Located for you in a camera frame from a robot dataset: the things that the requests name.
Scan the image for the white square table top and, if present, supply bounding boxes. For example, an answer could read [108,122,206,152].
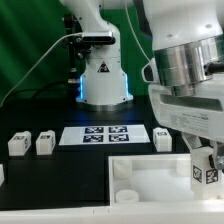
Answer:
[109,154,224,204]

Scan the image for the black cable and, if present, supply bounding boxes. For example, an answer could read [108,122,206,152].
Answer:
[0,81,72,108]

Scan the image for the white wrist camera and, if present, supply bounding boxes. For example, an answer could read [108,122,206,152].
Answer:
[141,58,159,84]

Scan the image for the white front border bar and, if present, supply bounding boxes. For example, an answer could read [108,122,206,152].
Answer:
[0,200,224,224]

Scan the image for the white left edge block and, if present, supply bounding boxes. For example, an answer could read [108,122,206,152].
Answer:
[0,164,5,187]

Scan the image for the black camera on stand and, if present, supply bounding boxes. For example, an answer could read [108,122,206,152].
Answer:
[62,14,116,101]

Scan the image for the white sheet with tags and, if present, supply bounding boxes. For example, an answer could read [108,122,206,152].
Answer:
[59,124,150,146]

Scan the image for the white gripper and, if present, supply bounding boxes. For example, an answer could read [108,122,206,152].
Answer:
[149,79,224,170]

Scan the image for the white camera cable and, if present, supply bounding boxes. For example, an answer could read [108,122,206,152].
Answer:
[0,32,83,108]

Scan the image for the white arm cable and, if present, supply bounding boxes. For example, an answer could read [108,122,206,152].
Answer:
[123,0,152,63]

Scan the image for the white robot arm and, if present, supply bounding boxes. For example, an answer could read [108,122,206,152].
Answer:
[59,0,224,170]

